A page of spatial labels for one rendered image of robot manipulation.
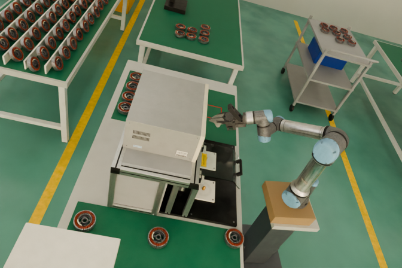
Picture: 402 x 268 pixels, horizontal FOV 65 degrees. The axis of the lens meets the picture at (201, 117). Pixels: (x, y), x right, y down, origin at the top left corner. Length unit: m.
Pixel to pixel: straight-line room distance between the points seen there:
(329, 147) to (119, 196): 1.11
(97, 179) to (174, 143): 0.61
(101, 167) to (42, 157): 1.10
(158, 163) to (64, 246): 0.60
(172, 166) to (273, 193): 0.79
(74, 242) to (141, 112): 0.65
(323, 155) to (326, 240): 1.70
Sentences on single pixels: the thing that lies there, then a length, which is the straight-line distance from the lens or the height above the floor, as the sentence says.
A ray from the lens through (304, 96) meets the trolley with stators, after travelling 4.37.
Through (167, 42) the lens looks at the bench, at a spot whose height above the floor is 0.75.
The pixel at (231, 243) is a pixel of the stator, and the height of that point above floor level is 0.78.
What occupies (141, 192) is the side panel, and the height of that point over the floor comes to 0.93.
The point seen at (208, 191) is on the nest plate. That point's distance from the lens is 2.04.
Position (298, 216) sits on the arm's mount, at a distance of 2.14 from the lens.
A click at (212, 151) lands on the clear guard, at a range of 1.86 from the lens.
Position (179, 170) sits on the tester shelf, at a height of 1.11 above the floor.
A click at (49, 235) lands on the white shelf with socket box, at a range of 1.35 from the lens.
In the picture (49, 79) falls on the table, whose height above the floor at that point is 0.75.
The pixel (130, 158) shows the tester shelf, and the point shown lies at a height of 1.11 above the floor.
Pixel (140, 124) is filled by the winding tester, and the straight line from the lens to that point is 1.55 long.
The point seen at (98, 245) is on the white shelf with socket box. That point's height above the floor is 1.21.
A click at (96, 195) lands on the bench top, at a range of 1.96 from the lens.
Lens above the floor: 2.41
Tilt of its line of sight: 42 degrees down
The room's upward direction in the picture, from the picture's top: 19 degrees clockwise
